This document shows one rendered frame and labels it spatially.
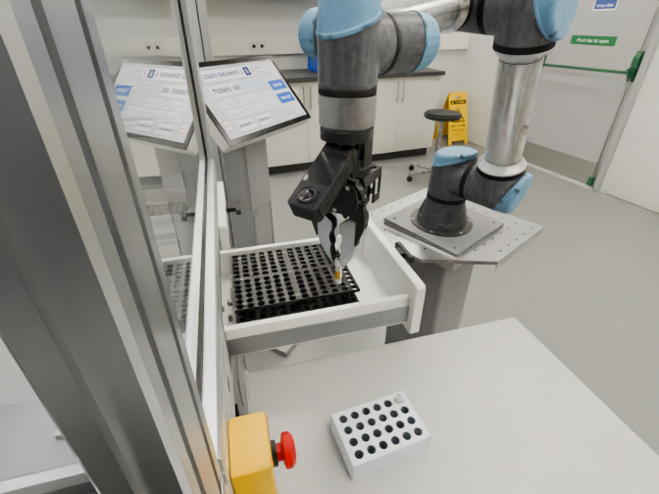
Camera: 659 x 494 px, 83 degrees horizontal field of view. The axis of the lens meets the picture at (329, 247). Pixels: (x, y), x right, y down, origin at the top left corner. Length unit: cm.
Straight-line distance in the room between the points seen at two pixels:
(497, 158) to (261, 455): 81
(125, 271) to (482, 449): 59
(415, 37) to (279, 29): 381
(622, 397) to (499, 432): 136
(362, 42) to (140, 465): 43
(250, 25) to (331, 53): 380
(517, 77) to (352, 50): 51
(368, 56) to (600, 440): 65
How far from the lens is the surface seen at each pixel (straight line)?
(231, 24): 424
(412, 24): 56
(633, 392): 208
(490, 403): 73
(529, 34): 88
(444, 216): 114
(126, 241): 17
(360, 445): 60
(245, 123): 142
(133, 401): 19
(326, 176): 47
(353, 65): 47
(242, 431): 48
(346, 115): 48
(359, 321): 67
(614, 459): 76
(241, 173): 158
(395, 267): 71
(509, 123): 96
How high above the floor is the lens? 131
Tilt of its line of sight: 31 degrees down
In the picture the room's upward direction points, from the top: straight up
